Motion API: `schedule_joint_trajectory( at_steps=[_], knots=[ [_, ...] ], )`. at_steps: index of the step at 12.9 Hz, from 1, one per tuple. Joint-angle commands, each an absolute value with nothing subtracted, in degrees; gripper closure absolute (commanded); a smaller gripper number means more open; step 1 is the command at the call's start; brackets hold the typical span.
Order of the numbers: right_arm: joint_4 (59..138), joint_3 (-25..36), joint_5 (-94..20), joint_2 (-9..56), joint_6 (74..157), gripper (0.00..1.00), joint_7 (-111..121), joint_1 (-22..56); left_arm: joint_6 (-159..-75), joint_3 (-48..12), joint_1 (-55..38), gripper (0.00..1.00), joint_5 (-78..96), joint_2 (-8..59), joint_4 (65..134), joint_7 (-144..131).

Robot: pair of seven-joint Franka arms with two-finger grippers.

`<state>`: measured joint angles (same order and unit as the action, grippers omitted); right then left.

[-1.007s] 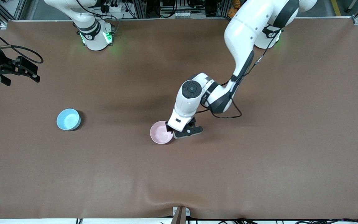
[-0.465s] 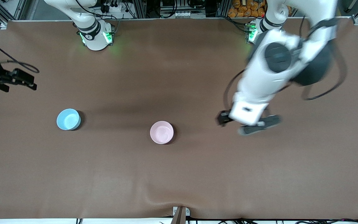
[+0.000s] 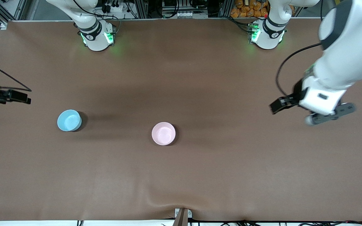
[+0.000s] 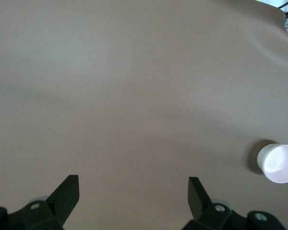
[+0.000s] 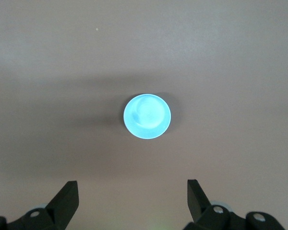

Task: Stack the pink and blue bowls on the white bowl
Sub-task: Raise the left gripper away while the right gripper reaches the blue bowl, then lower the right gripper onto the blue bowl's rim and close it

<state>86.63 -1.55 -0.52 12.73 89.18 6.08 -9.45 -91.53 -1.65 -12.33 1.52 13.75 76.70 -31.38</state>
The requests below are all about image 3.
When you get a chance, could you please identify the blue bowl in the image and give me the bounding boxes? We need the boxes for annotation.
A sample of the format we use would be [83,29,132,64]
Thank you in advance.
[57,109,82,132]

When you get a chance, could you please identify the pink bowl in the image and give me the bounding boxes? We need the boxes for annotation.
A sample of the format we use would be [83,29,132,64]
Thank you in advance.
[151,122,176,146]

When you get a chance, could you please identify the orange packaged snacks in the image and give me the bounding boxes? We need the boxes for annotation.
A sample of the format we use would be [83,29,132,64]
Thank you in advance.
[230,0,270,18]

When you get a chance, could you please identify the brown table mat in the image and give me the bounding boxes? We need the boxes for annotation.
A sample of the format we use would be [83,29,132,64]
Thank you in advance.
[0,18,362,222]

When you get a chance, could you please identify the white socket strip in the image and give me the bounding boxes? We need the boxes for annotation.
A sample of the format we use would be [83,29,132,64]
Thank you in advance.
[175,11,208,19]

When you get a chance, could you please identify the white power strip with plugs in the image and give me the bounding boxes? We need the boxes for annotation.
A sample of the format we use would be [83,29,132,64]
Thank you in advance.
[101,0,128,13]

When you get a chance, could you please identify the black electronics box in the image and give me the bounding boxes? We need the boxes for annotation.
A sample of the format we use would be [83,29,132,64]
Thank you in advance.
[162,0,195,10]

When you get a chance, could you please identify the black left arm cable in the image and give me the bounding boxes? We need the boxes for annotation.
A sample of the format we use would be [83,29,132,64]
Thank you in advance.
[276,0,323,97]

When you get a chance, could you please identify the aluminium frame rail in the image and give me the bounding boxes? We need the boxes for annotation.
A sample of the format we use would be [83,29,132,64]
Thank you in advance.
[0,0,28,25]

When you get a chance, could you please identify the aluminium frame post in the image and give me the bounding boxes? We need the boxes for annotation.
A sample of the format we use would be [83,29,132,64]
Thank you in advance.
[218,0,233,19]
[134,0,148,19]

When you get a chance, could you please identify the grey metal table bracket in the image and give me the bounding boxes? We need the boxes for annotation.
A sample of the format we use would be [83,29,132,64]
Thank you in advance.
[174,208,193,219]

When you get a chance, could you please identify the brown camera post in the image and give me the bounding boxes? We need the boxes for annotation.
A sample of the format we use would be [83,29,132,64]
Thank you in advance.
[173,209,189,226]

